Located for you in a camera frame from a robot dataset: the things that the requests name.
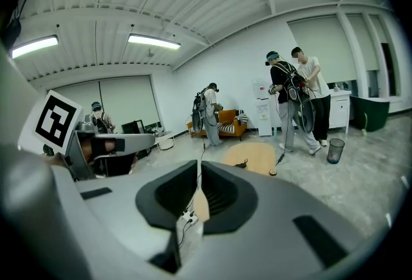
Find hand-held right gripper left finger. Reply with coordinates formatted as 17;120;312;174
53;160;198;280

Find white power strip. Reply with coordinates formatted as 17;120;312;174
182;209;199;225

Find white cabinet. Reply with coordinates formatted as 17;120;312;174
326;88;352;135

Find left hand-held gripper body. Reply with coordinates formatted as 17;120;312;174
18;89;126;182

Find black mesh waste bin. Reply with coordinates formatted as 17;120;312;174
326;138;346;165

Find black shoulder strap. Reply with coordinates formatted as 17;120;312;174
0;6;23;50

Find black glass-door cabinet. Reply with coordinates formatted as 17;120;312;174
121;120;145;135

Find wooden table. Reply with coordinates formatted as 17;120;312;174
192;142;278;222

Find white water dispenser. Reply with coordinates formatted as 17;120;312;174
252;78;275;137

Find dark green bathtub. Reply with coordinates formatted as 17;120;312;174
349;95;391;133

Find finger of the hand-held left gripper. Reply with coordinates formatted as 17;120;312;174
95;133;156;154

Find orange sofa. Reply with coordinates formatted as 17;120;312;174
186;109;249;142

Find long ceiling light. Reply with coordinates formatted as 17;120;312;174
127;33;182;50
11;34;60;60

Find grey backpack rig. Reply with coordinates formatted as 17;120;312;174
283;61;317;134
192;91;207;134

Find striped sofa blanket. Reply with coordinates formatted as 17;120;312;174
189;122;239;135

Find person's white shirt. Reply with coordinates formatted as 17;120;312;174
0;43;48;153

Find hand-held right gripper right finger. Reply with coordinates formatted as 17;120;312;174
180;161;366;280

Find white roller blind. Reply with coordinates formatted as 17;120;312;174
99;75;162;127
51;79;101;112
346;13;381;73
287;14;359;84
368;14;393;45

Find round white side table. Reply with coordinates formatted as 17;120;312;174
153;130;177;151

